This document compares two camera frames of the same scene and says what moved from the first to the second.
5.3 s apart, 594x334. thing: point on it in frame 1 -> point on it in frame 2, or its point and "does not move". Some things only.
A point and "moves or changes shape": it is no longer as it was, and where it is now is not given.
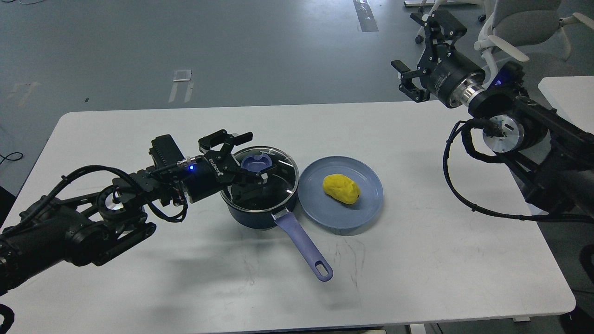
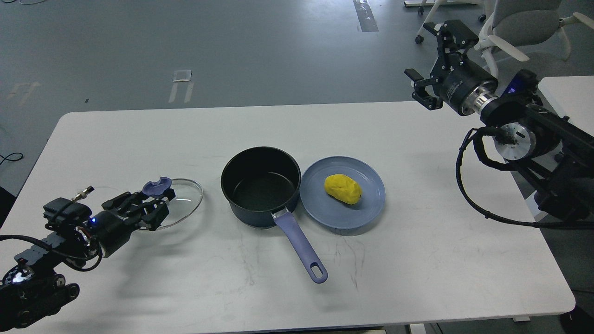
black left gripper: (218, 170) -> (112, 231)
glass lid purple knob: (281, 184) moves or changes shape
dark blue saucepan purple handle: (267, 206) does not move
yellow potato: (341, 188) does not move
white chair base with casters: (420, 3) does not move
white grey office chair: (522, 23) does not move
